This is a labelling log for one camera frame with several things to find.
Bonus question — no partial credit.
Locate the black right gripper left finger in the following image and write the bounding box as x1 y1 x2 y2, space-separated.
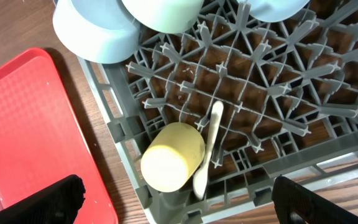
0 174 86 224

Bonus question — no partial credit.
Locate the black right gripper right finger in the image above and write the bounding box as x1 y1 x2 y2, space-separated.
272 176 358 224

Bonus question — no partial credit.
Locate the white plastic spoon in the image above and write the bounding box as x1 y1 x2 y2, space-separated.
193 101 224 200

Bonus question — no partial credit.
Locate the yellow cup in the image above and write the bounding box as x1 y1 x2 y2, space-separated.
140 122 205 192

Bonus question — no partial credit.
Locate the light blue bowl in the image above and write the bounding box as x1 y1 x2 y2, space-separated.
52 0 140 63

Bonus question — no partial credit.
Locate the light blue plate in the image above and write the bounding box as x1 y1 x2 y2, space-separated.
236 0 310 22

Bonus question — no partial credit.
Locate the green bowl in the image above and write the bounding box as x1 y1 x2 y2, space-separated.
122 0 204 34

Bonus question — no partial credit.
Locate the grey dishwasher rack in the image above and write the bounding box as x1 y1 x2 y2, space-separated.
80 0 358 223

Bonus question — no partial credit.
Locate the red serving tray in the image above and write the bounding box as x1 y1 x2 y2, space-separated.
0 48 118 223

